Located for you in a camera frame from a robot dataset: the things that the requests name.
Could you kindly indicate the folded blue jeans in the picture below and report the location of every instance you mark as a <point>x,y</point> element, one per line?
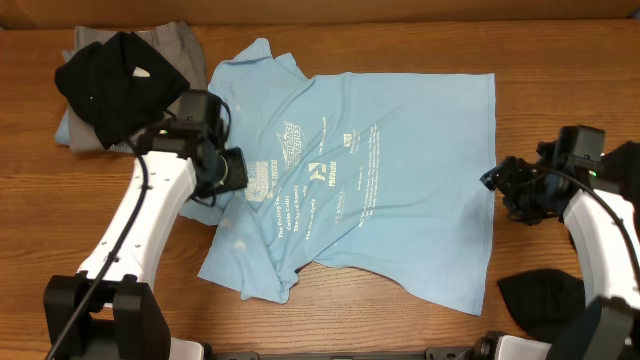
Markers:
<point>76,134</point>

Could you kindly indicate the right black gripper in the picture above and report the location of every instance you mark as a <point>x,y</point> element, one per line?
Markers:
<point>504,177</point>

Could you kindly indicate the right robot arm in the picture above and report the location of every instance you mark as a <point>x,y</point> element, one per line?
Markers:
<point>568,182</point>

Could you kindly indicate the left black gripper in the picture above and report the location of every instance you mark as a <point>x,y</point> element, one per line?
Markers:
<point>238,174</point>

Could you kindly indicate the light blue printed t-shirt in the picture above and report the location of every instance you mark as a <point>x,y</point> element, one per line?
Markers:
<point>377,171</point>

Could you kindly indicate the folded black garment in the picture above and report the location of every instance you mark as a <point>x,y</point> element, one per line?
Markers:
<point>119,87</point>

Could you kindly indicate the folded grey garment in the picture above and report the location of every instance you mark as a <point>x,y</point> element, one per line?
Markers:
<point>175,41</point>

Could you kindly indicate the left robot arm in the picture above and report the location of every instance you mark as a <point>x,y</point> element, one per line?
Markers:
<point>108,310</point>

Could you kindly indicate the black t-shirt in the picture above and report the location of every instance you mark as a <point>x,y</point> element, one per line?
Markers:
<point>544,302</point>

